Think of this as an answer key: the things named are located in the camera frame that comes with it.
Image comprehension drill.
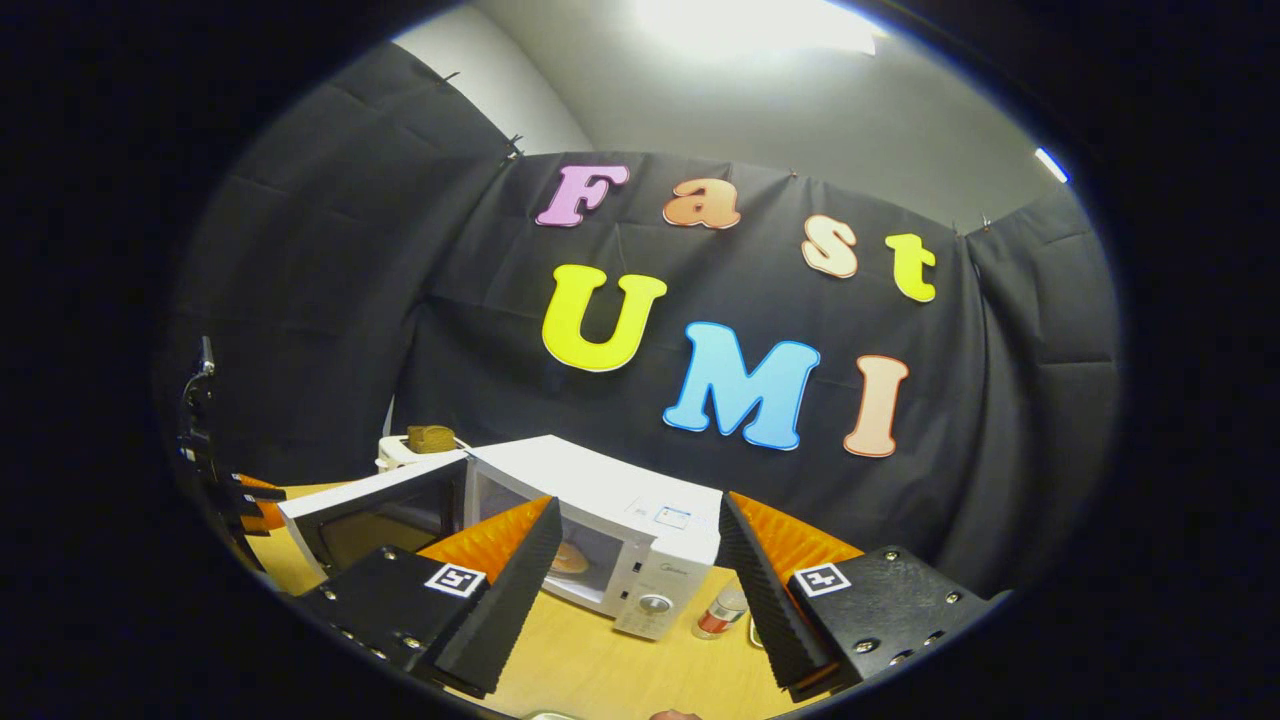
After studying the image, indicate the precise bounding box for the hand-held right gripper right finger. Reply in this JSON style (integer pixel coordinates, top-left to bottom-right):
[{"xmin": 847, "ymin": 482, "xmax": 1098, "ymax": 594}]
[{"xmin": 718, "ymin": 490, "xmax": 1009, "ymax": 703}]

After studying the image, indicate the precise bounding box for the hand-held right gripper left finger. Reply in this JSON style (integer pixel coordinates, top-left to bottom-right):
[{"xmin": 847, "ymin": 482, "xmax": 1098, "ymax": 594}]
[{"xmin": 295, "ymin": 495, "xmax": 564, "ymax": 699}]

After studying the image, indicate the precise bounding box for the white microwave oven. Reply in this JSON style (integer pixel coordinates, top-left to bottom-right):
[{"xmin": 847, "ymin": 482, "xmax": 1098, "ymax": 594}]
[{"xmin": 278, "ymin": 434, "xmax": 724, "ymax": 642}]

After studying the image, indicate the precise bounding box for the clear bottle with red label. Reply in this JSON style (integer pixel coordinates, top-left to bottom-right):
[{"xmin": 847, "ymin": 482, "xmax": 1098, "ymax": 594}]
[{"xmin": 693, "ymin": 585, "xmax": 749, "ymax": 641}]

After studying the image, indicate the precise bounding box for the white toaster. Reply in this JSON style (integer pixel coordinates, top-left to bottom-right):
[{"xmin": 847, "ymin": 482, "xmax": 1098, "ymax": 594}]
[{"xmin": 375, "ymin": 430, "xmax": 471, "ymax": 473}]

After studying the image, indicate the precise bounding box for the black backdrop cloth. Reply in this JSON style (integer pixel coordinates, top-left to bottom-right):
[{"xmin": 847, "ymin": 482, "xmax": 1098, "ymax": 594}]
[{"xmin": 160, "ymin": 40, "xmax": 1121, "ymax": 601}]

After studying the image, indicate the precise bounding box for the long ceiling light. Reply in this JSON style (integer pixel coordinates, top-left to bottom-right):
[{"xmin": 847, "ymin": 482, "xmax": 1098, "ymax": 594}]
[{"xmin": 630, "ymin": 0, "xmax": 886, "ymax": 56}]

